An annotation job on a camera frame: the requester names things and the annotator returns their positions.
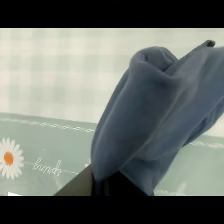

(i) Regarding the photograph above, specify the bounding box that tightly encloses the navy blue garment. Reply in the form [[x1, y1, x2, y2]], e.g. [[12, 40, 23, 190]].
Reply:
[[90, 40, 224, 197]]

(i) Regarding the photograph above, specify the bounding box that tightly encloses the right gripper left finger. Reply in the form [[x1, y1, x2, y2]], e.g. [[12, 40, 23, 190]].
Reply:
[[54, 163, 94, 197]]

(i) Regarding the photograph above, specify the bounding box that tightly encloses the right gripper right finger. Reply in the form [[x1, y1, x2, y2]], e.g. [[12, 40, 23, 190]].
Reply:
[[93, 170, 148, 197]]

